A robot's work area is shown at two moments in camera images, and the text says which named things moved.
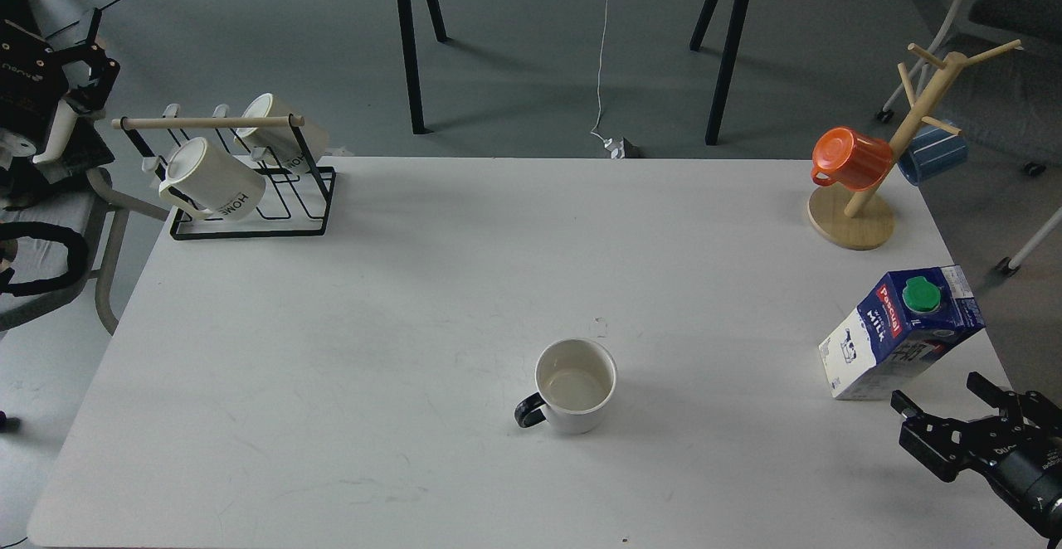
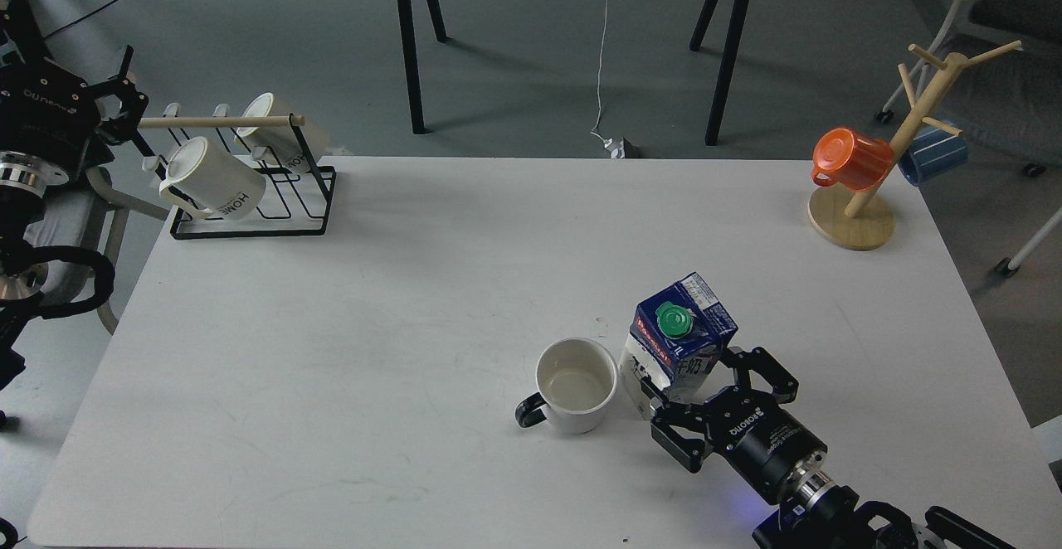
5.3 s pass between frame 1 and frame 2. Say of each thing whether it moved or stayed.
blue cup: stayed
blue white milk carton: moved
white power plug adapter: stayed
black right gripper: moved
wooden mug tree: stayed
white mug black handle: stayed
